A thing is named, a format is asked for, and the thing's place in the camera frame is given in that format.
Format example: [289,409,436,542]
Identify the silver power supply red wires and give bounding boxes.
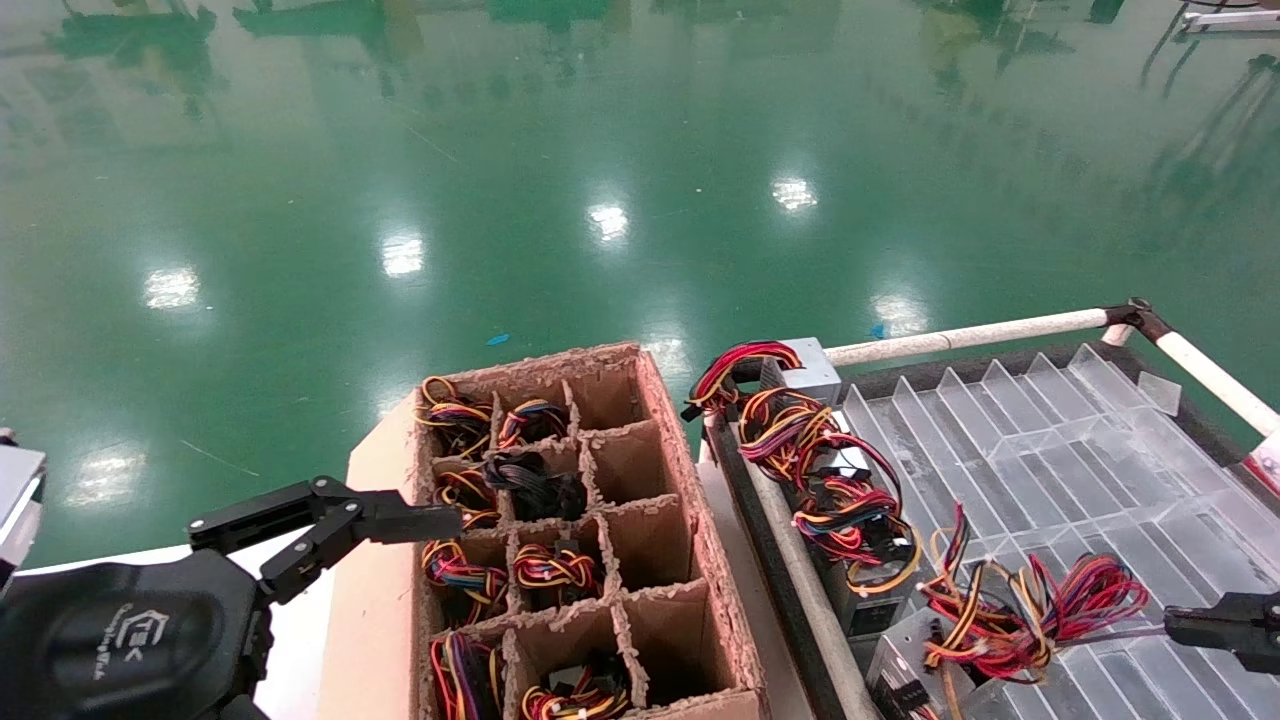
[682,338,843,423]

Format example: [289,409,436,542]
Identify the power supply red yellow wires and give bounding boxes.
[865,500,1167,720]

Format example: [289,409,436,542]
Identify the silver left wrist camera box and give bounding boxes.
[0,428,47,596]

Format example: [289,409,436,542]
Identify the clear acrylic divider tray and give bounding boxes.
[838,343,1280,720]

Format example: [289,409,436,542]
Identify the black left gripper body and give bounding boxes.
[0,550,273,720]

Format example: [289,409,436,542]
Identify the power supply orange red wires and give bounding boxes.
[435,466,503,531]

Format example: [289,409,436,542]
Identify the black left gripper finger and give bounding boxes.
[188,477,464,607]

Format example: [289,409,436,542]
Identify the brown cardboard divider box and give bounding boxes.
[318,342,771,720]

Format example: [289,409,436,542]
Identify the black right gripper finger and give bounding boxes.
[1164,590,1280,674]

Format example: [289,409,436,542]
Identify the red white label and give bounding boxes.
[1243,430,1280,498]

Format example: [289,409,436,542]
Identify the black pipe connector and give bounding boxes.
[1098,296,1173,348]

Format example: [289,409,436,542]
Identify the power supply orange black wires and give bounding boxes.
[415,375,496,459]
[512,540,604,611]
[520,650,633,720]

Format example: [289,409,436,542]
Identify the white metal bar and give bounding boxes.
[1178,8,1280,37]

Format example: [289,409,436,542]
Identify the power supply purple orange wires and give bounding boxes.
[428,628,506,720]

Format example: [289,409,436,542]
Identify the small clear acrylic piece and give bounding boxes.
[1135,370,1183,416]

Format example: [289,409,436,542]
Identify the white rack pipe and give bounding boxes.
[825,307,1113,368]
[1155,330,1280,438]

